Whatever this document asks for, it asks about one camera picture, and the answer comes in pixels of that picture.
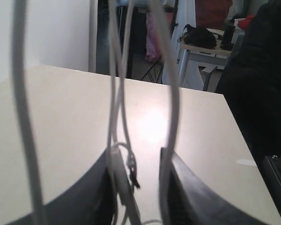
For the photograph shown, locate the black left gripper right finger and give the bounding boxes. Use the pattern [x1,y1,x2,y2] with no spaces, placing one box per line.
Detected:
[162,154,281,225]

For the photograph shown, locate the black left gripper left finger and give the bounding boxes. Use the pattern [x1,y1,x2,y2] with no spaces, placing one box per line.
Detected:
[4,147,122,225]

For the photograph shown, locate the white wired earphones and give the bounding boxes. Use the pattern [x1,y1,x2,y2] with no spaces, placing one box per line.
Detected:
[11,0,180,225]

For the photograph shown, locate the person in black clothes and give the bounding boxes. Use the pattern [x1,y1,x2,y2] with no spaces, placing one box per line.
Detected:
[215,0,281,167]

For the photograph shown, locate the white background table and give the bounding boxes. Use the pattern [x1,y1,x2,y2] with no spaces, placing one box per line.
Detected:
[178,31,244,91]

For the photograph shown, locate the pink plastic bag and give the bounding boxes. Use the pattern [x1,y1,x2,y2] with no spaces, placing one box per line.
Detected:
[145,13,161,63]

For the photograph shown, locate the black cylinder on table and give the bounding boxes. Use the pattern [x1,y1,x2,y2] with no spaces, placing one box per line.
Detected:
[220,25,235,51]

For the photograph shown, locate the black bag on table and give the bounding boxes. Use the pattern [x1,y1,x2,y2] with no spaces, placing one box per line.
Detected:
[180,24,217,49]

